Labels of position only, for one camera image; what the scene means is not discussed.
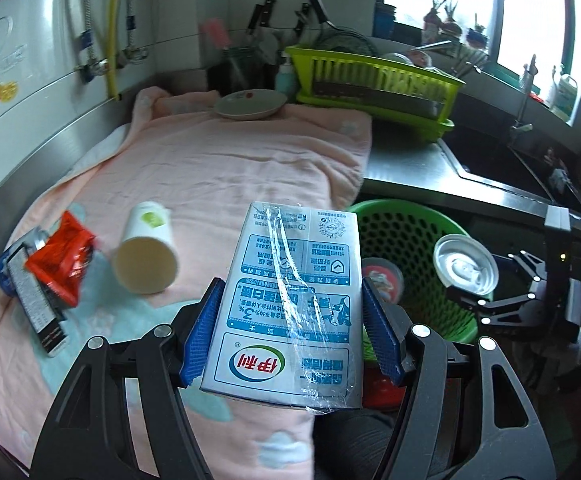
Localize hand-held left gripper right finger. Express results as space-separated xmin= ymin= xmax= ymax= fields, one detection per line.
xmin=361 ymin=277 xmax=556 ymax=480

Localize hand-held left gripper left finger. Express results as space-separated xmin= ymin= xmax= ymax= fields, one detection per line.
xmin=30 ymin=277 xmax=226 ymax=480

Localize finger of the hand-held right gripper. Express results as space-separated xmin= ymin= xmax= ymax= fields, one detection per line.
xmin=444 ymin=284 xmax=542 ymax=332
xmin=494 ymin=251 xmax=547 ymax=292

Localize clear plastic cup red contents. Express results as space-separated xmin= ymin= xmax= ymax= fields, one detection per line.
xmin=361 ymin=257 xmax=405 ymax=306

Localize white round plastic container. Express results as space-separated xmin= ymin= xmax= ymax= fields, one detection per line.
xmin=433 ymin=234 xmax=499 ymax=296

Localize blue and white milk carton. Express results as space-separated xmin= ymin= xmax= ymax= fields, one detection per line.
xmin=199 ymin=201 xmax=366 ymax=413

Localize white paper cup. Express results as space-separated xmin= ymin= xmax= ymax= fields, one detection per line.
xmin=112 ymin=201 xmax=180 ymax=295

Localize green perforated plastic basket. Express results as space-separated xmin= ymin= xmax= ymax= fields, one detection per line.
xmin=345 ymin=200 xmax=497 ymax=361

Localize red snack packet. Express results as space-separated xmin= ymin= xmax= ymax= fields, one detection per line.
xmin=24 ymin=211 xmax=96 ymax=307

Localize black and white long box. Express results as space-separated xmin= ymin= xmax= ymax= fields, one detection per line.
xmin=8 ymin=247 xmax=70 ymax=359

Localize blue drink can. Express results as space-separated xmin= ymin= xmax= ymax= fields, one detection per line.
xmin=0 ymin=230 xmax=51 ymax=293

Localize red plastic stool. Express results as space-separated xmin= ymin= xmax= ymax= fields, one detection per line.
xmin=361 ymin=350 xmax=412 ymax=412

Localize steel sink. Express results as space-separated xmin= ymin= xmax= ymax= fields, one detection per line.
xmin=440 ymin=125 xmax=581 ymax=226

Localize person's grey trouser leg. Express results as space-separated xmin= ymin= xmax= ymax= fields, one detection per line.
xmin=313 ymin=410 xmax=457 ymax=480

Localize metal sink faucet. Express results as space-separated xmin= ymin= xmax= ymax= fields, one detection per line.
xmin=509 ymin=54 xmax=539 ymax=144

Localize pink printed towel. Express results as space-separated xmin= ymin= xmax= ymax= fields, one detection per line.
xmin=0 ymin=86 xmax=373 ymax=480

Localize white bottle with green label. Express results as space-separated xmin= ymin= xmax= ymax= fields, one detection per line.
xmin=550 ymin=71 xmax=579 ymax=117

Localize bundle of chopsticks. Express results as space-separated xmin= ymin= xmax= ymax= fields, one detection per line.
xmin=449 ymin=42 xmax=489 ymax=79

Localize beige ceramic plate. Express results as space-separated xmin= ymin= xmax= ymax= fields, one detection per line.
xmin=214 ymin=89 xmax=288 ymax=122

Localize small blue plant pot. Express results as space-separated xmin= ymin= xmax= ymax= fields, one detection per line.
xmin=467 ymin=14 xmax=489 ymax=47

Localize bowls in dish rack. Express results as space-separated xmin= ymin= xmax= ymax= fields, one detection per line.
xmin=380 ymin=50 xmax=434 ymax=69

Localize lime green dish rack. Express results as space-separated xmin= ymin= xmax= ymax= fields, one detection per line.
xmin=284 ymin=46 xmax=467 ymax=145

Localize dark utensil holder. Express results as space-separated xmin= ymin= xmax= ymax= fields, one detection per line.
xmin=208 ymin=47 xmax=272 ymax=97

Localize potted plants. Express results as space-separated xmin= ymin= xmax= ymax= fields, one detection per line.
xmin=423 ymin=0 xmax=464 ymax=37

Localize teal soap bottle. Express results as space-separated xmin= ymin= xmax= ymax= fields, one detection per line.
xmin=275 ymin=52 xmax=297 ymax=92

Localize stack of blue cups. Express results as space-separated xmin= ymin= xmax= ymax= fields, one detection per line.
xmin=373 ymin=2 xmax=399 ymax=39

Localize metal water valve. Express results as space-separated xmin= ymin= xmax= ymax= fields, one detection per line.
xmin=119 ymin=44 xmax=150 ymax=64
xmin=78 ymin=57 xmax=110 ymax=82

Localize pink bottle brush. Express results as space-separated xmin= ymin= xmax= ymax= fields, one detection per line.
xmin=200 ymin=19 xmax=232 ymax=52

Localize black handled pan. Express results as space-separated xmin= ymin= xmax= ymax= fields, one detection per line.
xmin=296 ymin=0 xmax=378 ymax=57

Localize yellow hose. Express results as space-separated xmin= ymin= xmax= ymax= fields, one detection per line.
xmin=106 ymin=0 xmax=131 ymax=101

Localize black handled knife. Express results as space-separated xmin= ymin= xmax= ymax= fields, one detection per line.
xmin=247 ymin=0 xmax=277 ymax=37
xmin=293 ymin=2 xmax=312 ymax=37

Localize flexible metal hose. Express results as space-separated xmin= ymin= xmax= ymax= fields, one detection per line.
xmin=83 ymin=0 xmax=94 ymax=62

